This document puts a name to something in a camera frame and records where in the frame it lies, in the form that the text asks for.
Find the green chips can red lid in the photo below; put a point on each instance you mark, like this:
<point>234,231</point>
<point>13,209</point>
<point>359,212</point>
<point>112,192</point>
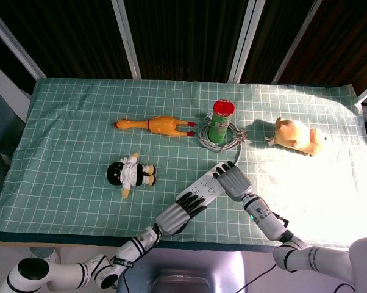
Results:
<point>218,128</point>

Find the blue grey chair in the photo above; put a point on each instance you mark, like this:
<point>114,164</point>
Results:
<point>3,137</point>

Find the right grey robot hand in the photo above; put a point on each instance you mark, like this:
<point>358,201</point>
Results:
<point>235,183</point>

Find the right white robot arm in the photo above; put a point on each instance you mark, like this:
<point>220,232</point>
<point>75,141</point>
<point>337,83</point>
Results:
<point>269,222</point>

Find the dark slatted screen panel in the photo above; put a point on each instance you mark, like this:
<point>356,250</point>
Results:
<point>73,36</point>
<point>186,36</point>
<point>6,67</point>
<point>272,36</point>
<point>345,42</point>

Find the yellow plush animal toy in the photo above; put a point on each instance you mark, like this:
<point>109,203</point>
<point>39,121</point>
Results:
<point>296,134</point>

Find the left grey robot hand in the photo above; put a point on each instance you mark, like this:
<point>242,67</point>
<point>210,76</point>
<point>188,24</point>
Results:
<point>172,219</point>

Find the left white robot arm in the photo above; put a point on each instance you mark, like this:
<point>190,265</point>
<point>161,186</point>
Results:
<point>125,256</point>

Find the dark green under cloth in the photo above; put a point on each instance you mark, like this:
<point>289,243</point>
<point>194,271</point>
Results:
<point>80,239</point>

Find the white power strip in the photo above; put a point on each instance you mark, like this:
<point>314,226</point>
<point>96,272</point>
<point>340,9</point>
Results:
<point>205,186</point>

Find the black penguin plush toy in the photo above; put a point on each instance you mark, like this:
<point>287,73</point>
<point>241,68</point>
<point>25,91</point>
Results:
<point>131,174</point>

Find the green checked tablecloth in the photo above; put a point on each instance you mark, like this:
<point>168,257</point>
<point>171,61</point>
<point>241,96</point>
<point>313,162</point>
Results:
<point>64,137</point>

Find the grey robot torso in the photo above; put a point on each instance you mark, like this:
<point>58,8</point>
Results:
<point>183,271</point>

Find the yellow rubber chicken toy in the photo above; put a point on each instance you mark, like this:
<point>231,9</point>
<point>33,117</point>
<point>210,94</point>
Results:
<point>162,124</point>

